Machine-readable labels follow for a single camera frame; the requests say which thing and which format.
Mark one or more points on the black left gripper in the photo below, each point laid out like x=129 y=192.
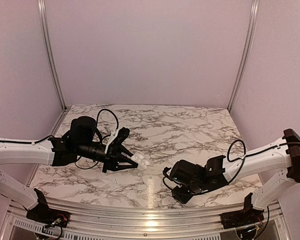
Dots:
x=116 y=157

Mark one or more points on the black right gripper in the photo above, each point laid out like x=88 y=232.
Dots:
x=182 y=197

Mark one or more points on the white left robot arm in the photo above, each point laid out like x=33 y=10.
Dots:
x=27 y=152

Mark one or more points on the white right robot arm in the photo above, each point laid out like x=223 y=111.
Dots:
x=282 y=155

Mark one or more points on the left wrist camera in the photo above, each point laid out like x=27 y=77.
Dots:
x=117 y=137

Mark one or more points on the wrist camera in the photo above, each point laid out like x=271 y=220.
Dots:
x=117 y=137
x=165 y=173

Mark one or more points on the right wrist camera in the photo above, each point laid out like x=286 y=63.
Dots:
x=165 y=173

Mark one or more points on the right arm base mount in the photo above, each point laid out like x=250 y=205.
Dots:
x=239 y=218

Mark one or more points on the aluminium front rail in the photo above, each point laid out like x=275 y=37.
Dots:
x=95 y=222

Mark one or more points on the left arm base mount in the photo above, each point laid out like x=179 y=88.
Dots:
x=48 y=216

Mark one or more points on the left aluminium frame post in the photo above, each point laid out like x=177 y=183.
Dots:
x=49 y=52

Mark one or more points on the aluminium frame post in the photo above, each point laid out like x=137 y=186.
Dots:
x=49 y=52
x=253 y=16

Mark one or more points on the right aluminium frame post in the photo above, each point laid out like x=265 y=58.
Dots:
x=253 y=16

